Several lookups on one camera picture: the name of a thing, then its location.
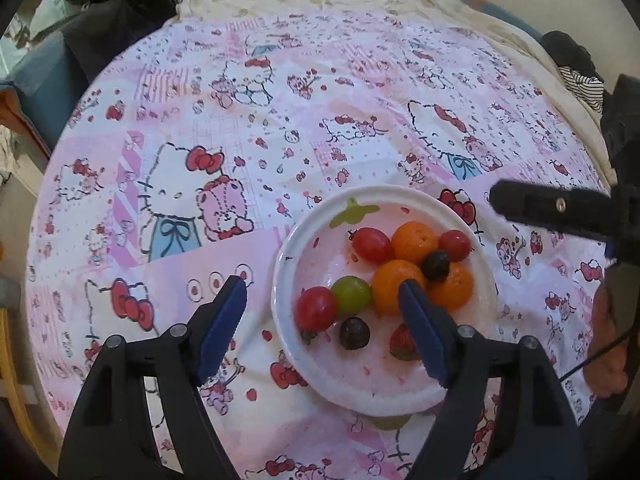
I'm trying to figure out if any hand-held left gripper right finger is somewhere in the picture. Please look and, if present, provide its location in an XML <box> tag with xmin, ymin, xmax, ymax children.
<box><xmin>397</xmin><ymin>280</ymin><xmax>586</xmax><ymax>480</ymax></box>

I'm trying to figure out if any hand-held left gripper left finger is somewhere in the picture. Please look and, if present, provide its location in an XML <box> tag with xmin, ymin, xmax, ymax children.
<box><xmin>59</xmin><ymin>274</ymin><xmax>248</xmax><ymax>480</ymax></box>

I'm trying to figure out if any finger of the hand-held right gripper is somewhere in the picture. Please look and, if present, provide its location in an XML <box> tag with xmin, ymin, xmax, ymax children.
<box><xmin>489</xmin><ymin>180</ymin><xmax>618</xmax><ymax>243</ymax></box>

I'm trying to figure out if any red strawberry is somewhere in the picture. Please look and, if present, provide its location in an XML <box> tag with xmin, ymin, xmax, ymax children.
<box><xmin>389</xmin><ymin>323</ymin><xmax>421</xmax><ymax>362</ymax></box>

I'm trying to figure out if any large orange mandarin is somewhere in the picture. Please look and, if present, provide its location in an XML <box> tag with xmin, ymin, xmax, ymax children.
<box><xmin>372</xmin><ymin>259</ymin><xmax>427</xmax><ymax>317</ymax></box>

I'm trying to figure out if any dark purple grape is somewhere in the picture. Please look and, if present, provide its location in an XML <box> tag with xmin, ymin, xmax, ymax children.
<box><xmin>339</xmin><ymin>317</ymin><xmax>371</xmax><ymax>351</ymax></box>
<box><xmin>421</xmin><ymin>250</ymin><xmax>452</xmax><ymax>282</ymax></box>

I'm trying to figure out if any green grape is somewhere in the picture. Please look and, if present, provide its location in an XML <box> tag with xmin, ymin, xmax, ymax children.
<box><xmin>331</xmin><ymin>276</ymin><xmax>372</xmax><ymax>316</ymax></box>

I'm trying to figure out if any white plate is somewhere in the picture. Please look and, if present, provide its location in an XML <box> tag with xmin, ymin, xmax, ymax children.
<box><xmin>271</xmin><ymin>185</ymin><xmax>498</xmax><ymax>417</ymax></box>

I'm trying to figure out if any small orange mandarin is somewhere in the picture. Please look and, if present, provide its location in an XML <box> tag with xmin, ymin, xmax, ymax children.
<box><xmin>391</xmin><ymin>221</ymin><xmax>439</xmax><ymax>265</ymax></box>

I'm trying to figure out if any round red cherry tomato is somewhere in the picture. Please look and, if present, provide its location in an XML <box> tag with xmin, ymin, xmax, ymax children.
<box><xmin>438</xmin><ymin>230</ymin><xmax>472</xmax><ymax>262</ymax></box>

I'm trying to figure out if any large red cherry tomato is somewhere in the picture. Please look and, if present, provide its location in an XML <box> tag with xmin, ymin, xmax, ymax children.
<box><xmin>295</xmin><ymin>286</ymin><xmax>339</xmax><ymax>345</ymax></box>

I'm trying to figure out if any oval red cherry tomato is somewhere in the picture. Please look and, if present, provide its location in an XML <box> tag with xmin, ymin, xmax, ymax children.
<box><xmin>350</xmin><ymin>227</ymin><xmax>394</xmax><ymax>263</ymax></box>

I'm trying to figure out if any person's right hand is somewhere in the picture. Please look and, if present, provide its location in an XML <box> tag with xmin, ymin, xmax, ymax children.
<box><xmin>585</xmin><ymin>287</ymin><xmax>631</xmax><ymax>398</ymax></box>

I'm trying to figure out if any striped garment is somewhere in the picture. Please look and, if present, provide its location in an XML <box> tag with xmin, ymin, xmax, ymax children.
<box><xmin>557</xmin><ymin>65</ymin><xmax>607</xmax><ymax>113</ymax></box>

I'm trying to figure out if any black garment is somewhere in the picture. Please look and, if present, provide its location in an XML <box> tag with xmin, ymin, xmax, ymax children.
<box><xmin>542</xmin><ymin>30</ymin><xmax>601</xmax><ymax>76</ymax></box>

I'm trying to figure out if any blue bed sheet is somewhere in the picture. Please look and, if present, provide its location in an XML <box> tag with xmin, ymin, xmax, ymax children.
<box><xmin>435</xmin><ymin>0</ymin><xmax>541</xmax><ymax>36</ymax></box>

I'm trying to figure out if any pink cartoon printed blanket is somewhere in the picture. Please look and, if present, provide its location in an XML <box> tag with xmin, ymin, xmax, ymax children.
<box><xmin>25</xmin><ymin>10</ymin><xmax>613</xmax><ymax>480</ymax></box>

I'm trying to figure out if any white cloth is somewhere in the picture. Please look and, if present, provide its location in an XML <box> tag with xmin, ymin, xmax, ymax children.
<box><xmin>0</xmin><ymin>125</ymin><xmax>21</xmax><ymax>176</ymax></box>

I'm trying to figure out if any orange cloth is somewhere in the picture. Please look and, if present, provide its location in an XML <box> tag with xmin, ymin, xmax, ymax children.
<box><xmin>0</xmin><ymin>87</ymin><xmax>51</xmax><ymax>148</ymax></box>

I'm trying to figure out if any blue cushion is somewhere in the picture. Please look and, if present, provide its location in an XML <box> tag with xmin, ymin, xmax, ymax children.
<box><xmin>0</xmin><ymin>30</ymin><xmax>88</xmax><ymax>151</ymax></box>

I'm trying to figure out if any black clothing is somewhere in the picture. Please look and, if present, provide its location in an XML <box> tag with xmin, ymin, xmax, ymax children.
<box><xmin>60</xmin><ymin>0</ymin><xmax>186</xmax><ymax>86</ymax></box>

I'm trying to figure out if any black cable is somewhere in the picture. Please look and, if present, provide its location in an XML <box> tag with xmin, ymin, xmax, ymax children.
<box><xmin>557</xmin><ymin>332</ymin><xmax>628</xmax><ymax>383</ymax></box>

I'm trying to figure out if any yellow wooden frame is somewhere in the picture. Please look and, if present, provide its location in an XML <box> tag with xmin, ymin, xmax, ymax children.
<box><xmin>0</xmin><ymin>305</ymin><xmax>40</xmax><ymax>441</ymax></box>

